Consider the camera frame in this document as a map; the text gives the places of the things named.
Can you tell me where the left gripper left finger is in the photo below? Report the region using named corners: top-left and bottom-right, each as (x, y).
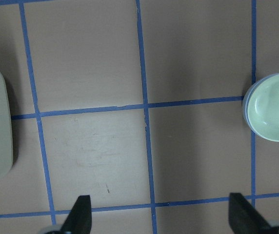
top-left (39, 195), bottom-right (93, 234)

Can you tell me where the green bowl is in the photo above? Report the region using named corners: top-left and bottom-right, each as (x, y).
top-left (248, 74), bottom-right (279, 142)

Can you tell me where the blue bowl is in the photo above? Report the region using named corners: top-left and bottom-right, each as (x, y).
top-left (242, 73), bottom-right (278, 136)

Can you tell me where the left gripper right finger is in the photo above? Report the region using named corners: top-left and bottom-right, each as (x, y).
top-left (228, 193), bottom-right (279, 234)

